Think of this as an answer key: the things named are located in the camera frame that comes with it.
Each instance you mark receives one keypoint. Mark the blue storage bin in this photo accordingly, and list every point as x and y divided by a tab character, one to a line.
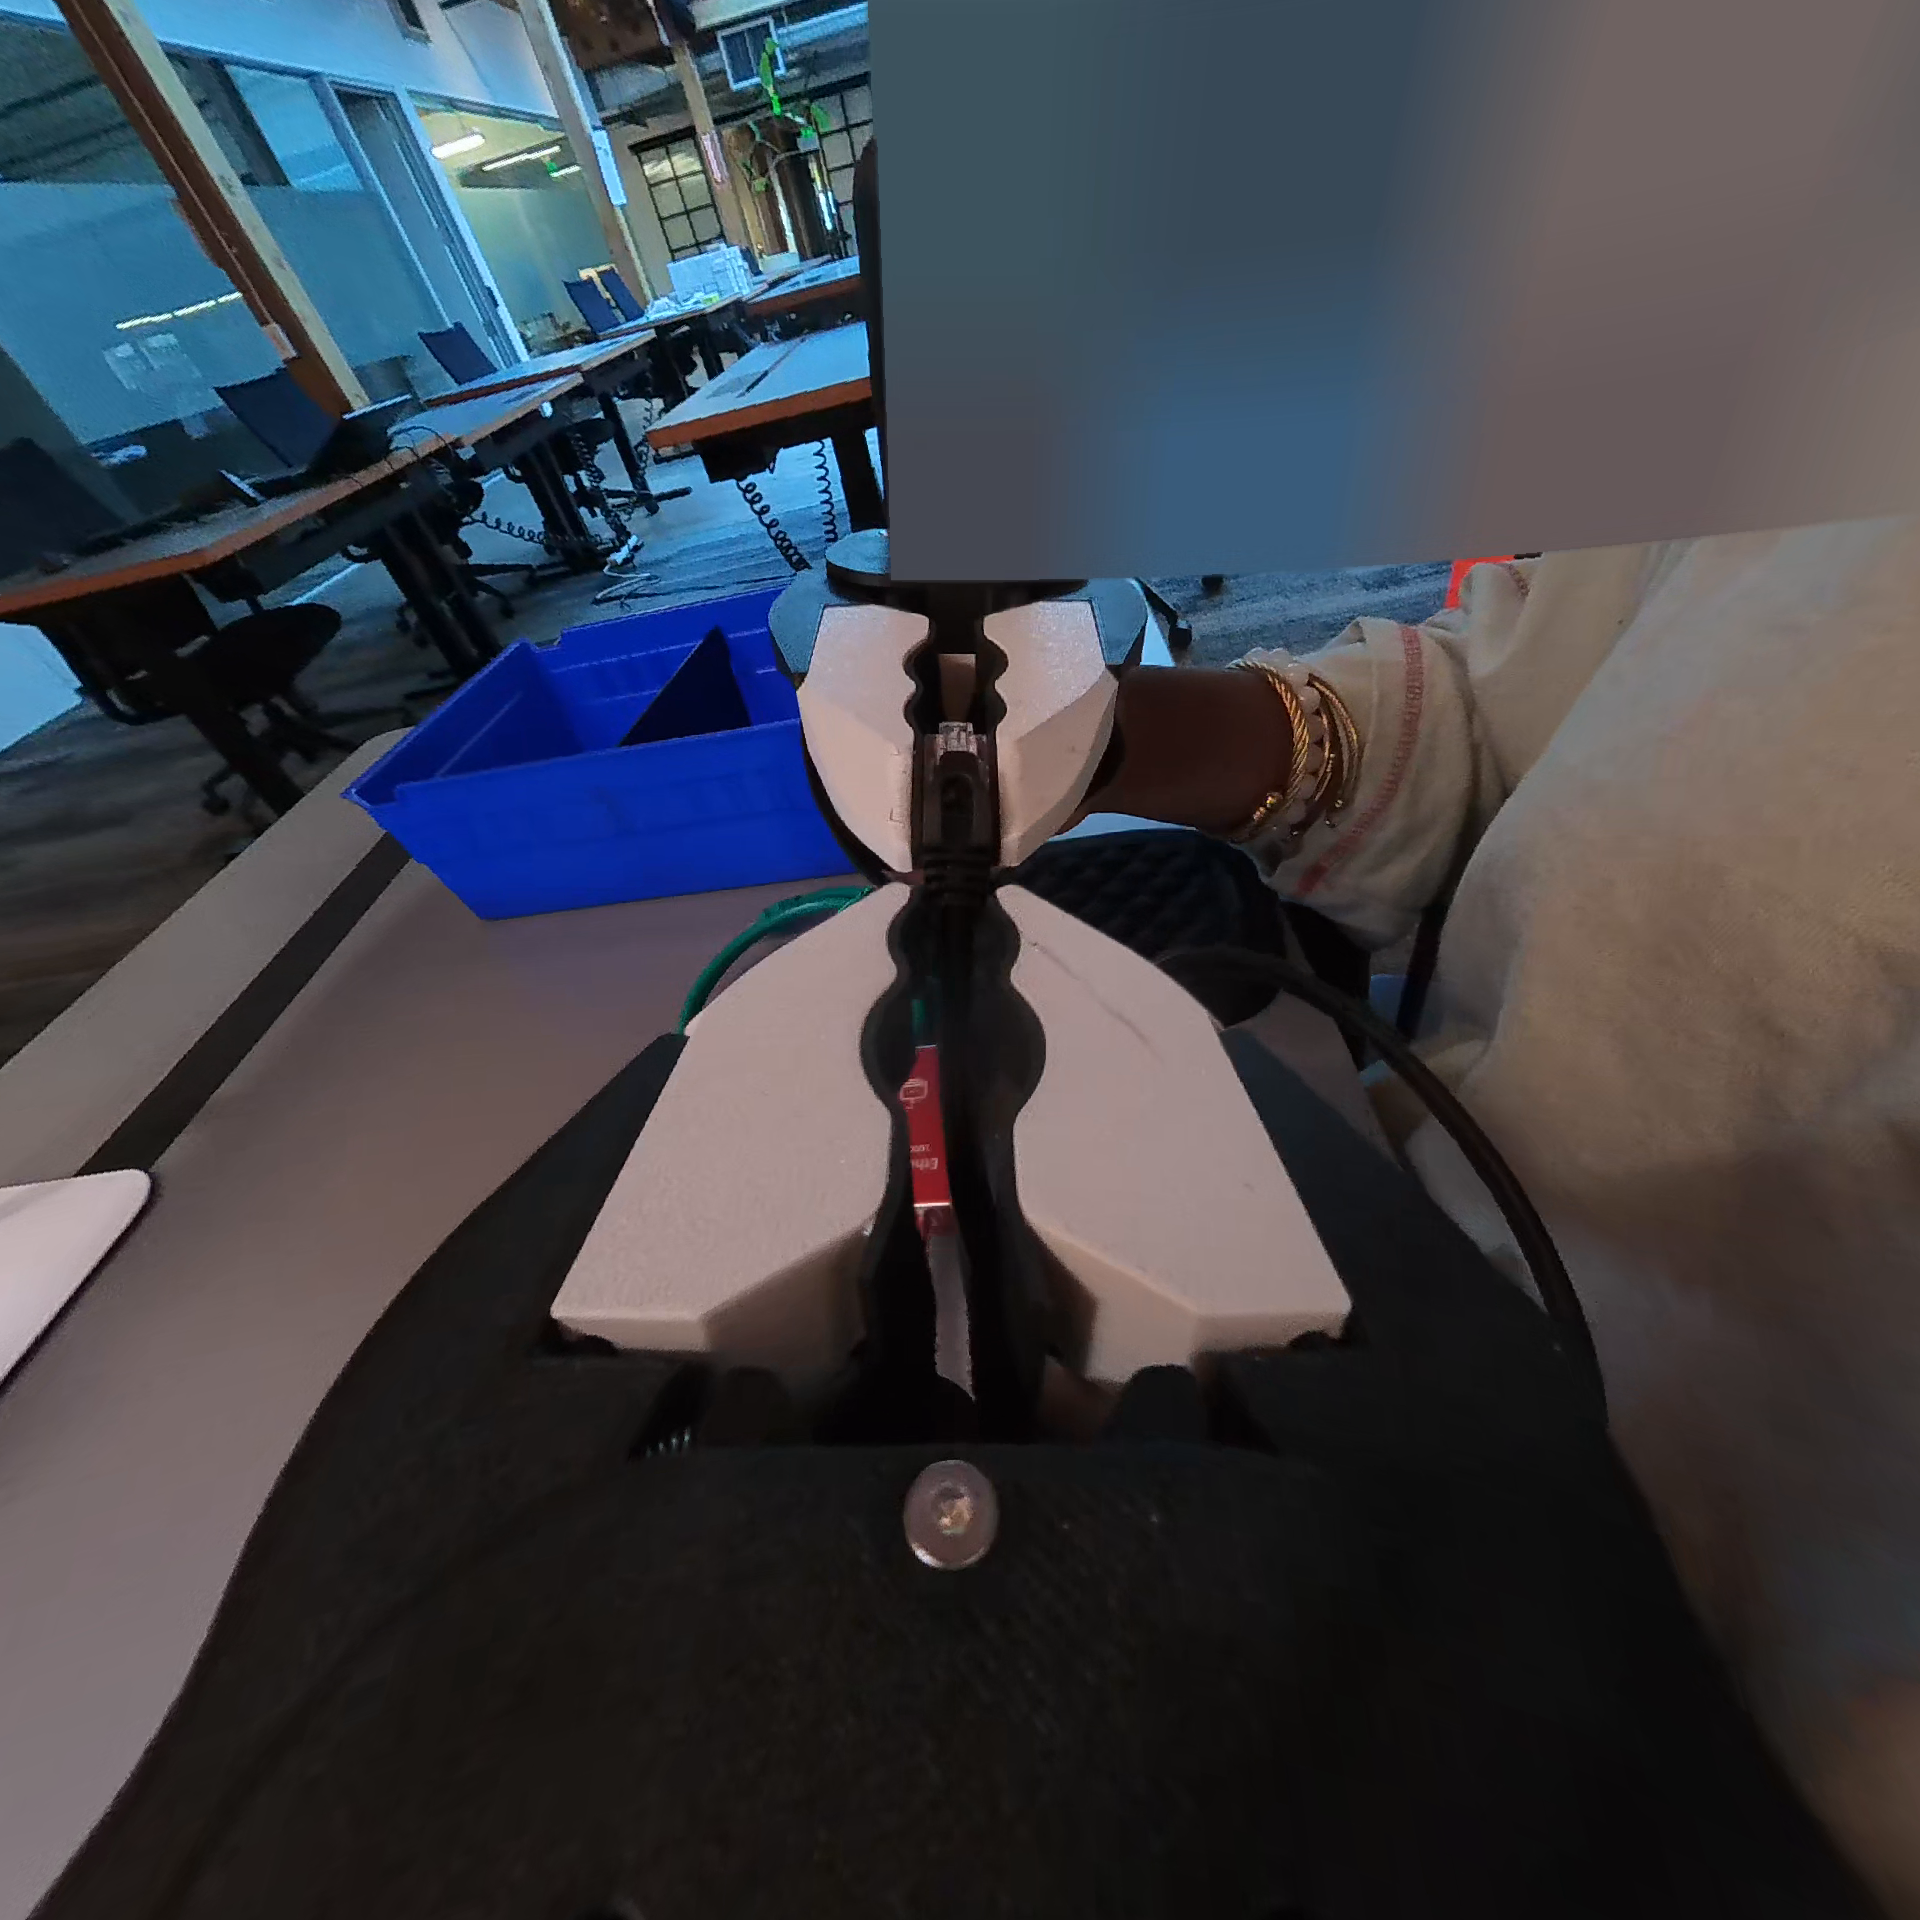
600	826

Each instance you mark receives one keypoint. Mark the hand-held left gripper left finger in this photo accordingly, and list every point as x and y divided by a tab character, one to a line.
721	1171

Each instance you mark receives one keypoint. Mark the black office chair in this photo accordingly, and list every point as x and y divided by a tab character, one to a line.
240	661

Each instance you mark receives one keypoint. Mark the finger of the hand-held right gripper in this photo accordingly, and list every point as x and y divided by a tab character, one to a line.
1059	722
855	722

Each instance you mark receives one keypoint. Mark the red ethernet splitter box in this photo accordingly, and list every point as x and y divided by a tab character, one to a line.
925	1125

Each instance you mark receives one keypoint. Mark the white board stand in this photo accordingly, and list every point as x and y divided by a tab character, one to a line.
53	1261

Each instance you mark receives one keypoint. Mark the wooden office desk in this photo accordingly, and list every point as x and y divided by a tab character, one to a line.
299	495
763	382

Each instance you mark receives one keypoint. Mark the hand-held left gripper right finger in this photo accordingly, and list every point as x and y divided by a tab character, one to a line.
1185	1171

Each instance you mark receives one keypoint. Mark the person's grey sweatshirt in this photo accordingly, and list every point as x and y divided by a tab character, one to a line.
1723	1125

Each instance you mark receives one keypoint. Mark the black dimpled wrist pad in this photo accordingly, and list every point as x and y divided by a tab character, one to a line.
1154	902

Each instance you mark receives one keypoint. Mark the grey desk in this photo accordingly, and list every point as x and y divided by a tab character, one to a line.
376	1081

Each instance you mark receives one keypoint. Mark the person's right forearm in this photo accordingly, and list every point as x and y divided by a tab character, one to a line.
1425	751

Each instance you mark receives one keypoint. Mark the wooden post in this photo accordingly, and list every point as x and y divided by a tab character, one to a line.
210	196

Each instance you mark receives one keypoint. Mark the person's right hand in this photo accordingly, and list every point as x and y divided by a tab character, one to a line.
1201	751

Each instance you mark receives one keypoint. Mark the black bin divider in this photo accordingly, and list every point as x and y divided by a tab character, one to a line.
691	699

